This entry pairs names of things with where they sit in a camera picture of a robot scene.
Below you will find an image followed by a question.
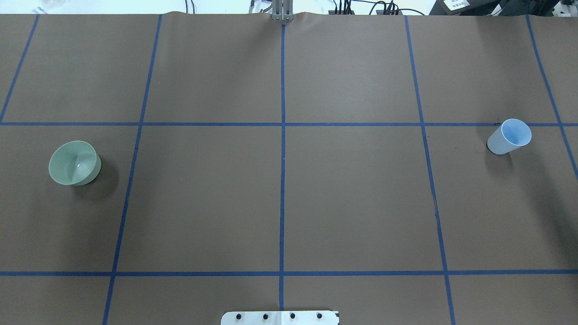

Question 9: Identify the brown paper table mat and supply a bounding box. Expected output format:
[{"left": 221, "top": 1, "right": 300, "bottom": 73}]
[{"left": 0, "top": 13, "right": 577, "bottom": 325}]

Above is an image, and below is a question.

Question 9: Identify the green ceramic bowl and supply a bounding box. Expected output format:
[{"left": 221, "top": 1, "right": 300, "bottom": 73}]
[{"left": 49, "top": 140, "right": 102, "bottom": 186}]

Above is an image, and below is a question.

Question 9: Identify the light blue paper cup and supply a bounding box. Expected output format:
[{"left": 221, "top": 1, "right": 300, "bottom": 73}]
[{"left": 486, "top": 119, "right": 532, "bottom": 155}]

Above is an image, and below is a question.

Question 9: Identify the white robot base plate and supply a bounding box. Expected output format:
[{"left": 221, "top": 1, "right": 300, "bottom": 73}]
[{"left": 220, "top": 310, "right": 340, "bottom": 325}]

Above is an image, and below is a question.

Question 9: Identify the aluminium frame post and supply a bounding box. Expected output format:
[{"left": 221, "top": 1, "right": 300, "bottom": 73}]
[{"left": 271, "top": 0, "right": 294, "bottom": 22}]

